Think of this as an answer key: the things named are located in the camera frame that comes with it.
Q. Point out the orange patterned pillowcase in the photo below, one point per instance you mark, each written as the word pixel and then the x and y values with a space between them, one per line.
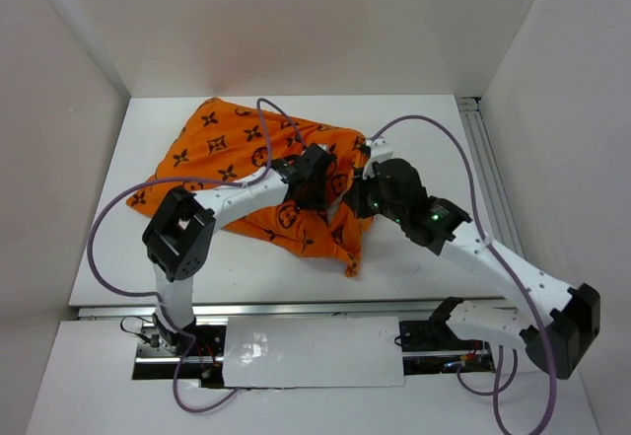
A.
pixel 224 142

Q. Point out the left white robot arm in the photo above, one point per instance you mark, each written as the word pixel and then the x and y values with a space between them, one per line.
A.
pixel 179 235

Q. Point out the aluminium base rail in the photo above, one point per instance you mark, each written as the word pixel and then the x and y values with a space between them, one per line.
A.
pixel 422 353

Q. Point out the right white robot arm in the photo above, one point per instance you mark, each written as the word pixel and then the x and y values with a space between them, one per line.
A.
pixel 552 322

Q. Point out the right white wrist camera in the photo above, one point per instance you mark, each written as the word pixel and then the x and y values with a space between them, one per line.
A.
pixel 379 151

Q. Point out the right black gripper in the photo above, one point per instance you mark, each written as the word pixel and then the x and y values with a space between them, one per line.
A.
pixel 354 197

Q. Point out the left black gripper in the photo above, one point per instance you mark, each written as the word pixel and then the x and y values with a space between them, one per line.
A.
pixel 315 203

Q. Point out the white cover plate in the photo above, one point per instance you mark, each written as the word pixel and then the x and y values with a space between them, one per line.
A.
pixel 320 352

